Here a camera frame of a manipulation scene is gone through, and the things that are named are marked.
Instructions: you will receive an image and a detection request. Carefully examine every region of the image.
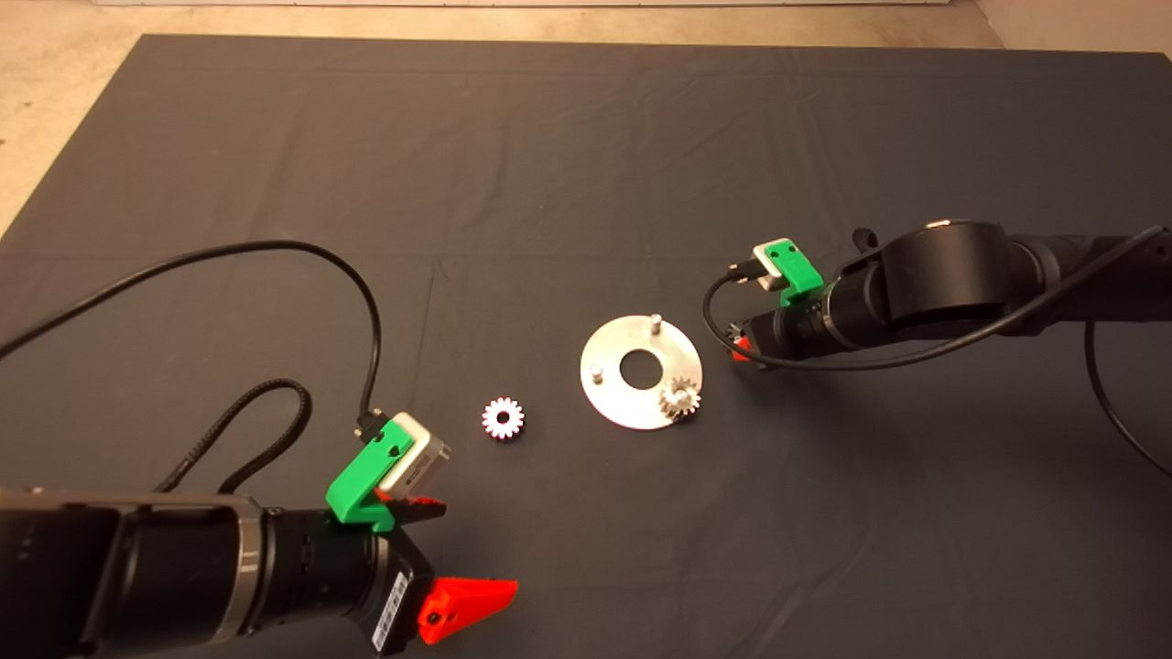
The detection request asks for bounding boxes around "round metal carrier plate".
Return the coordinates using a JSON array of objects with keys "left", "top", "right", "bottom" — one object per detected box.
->
[{"left": 580, "top": 314, "right": 704, "bottom": 431}]

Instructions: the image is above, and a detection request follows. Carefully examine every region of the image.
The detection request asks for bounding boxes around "smooth black left camera cable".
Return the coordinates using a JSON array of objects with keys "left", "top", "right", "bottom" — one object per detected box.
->
[{"left": 0, "top": 242, "right": 392, "bottom": 447}]

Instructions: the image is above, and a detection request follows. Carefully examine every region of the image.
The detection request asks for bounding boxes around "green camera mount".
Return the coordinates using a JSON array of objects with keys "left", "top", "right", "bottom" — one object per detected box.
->
[
  {"left": 765, "top": 240, "right": 825, "bottom": 308},
  {"left": 326, "top": 414, "right": 418, "bottom": 534}
]

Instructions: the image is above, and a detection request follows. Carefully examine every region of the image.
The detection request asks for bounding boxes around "braided black left arm cable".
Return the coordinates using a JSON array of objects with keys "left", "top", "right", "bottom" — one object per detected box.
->
[{"left": 156, "top": 380, "right": 312, "bottom": 495}]

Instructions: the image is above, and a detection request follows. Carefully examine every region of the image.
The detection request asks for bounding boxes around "smooth black camera cable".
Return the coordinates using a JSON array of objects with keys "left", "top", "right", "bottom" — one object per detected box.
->
[
  {"left": 701, "top": 225, "right": 1172, "bottom": 479},
  {"left": 0, "top": 242, "right": 392, "bottom": 447}
]

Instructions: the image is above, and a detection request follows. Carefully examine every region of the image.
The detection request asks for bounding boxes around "dark grey table cloth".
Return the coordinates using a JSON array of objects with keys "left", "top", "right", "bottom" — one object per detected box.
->
[{"left": 0, "top": 35, "right": 1172, "bottom": 659}]

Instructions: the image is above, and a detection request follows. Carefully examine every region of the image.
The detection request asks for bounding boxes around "green left camera mount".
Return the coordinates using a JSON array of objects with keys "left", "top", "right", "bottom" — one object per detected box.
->
[{"left": 326, "top": 414, "right": 418, "bottom": 534}]

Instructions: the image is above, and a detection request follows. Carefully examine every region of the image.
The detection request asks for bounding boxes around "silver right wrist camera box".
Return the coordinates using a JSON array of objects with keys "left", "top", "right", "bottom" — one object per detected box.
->
[{"left": 751, "top": 238, "right": 793, "bottom": 292}]

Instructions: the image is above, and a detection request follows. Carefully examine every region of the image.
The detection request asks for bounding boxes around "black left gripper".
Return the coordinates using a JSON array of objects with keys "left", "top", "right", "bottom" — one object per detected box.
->
[{"left": 266, "top": 492, "right": 519, "bottom": 656}]

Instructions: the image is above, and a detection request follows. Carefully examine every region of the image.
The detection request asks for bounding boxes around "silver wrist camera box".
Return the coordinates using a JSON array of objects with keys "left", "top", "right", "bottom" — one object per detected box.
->
[
  {"left": 377, "top": 412, "right": 451, "bottom": 500},
  {"left": 751, "top": 238, "right": 793, "bottom": 292}
]

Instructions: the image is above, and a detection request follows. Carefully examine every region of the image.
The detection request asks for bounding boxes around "smooth black right camera cable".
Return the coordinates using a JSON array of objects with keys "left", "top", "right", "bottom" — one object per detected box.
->
[{"left": 701, "top": 225, "right": 1172, "bottom": 479}]

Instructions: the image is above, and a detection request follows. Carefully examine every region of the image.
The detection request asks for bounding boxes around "green right camera mount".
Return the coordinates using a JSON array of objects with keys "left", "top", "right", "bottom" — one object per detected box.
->
[{"left": 765, "top": 240, "right": 825, "bottom": 308}]

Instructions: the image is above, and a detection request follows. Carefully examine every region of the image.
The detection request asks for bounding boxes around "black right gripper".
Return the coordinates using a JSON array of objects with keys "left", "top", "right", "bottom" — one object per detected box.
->
[{"left": 731, "top": 284, "right": 840, "bottom": 370}]

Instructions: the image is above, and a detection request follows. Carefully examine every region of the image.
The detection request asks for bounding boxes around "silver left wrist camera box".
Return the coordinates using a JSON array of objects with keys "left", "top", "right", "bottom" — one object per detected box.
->
[{"left": 377, "top": 412, "right": 451, "bottom": 500}]

